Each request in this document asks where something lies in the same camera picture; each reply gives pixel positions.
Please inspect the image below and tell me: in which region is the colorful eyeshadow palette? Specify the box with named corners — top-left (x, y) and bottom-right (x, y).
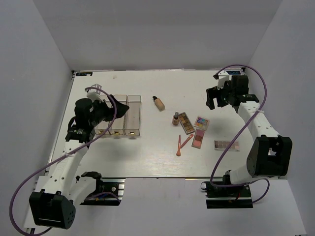
top-left (193, 116), bottom-right (209, 131)

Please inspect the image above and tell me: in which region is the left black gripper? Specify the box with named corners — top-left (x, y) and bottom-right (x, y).
top-left (89, 94), bottom-right (129, 127)

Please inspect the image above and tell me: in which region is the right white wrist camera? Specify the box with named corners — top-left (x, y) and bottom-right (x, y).
top-left (213, 70), bottom-right (231, 89)

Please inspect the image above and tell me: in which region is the long nude eyeshadow palette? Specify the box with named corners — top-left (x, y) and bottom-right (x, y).
top-left (214, 140), bottom-right (240, 151)

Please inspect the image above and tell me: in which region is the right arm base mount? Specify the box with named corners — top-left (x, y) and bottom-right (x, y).
top-left (200, 181), bottom-right (253, 209)

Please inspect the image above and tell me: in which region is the brown eyeshadow palette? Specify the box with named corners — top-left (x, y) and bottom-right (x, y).
top-left (179, 112), bottom-right (195, 135)

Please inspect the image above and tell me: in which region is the middle clear organizer bin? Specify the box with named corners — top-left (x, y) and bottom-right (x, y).
top-left (109, 94), bottom-right (127, 136)

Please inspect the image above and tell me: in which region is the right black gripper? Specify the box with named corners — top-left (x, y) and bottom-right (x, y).
top-left (206, 80), bottom-right (235, 110)

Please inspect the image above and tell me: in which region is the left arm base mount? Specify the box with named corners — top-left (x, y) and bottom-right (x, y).
top-left (81, 177), bottom-right (125, 206)

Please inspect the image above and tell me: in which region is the orange makeup brush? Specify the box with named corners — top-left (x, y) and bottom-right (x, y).
top-left (176, 135), bottom-right (181, 156)

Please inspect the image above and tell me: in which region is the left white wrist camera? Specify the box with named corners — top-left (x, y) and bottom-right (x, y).
top-left (85, 84), bottom-right (103, 102)

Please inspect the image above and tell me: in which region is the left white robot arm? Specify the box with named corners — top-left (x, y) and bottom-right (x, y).
top-left (29, 93), bottom-right (129, 229)

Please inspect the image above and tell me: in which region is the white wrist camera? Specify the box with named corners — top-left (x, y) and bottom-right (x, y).
top-left (85, 84), bottom-right (103, 102)
top-left (213, 70), bottom-right (231, 89)

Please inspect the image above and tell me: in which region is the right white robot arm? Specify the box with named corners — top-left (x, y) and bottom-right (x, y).
top-left (206, 74), bottom-right (292, 196)

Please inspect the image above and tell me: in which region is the pink blush palette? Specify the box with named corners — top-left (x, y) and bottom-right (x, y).
top-left (191, 129), bottom-right (205, 149)

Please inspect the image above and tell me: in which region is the beige foundation pump bottle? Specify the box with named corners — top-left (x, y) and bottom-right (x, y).
top-left (153, 96), bottom-right (165, 111)

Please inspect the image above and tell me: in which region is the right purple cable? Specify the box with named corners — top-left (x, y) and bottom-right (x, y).
top-left (210, 64), bottom-right (271, 204)

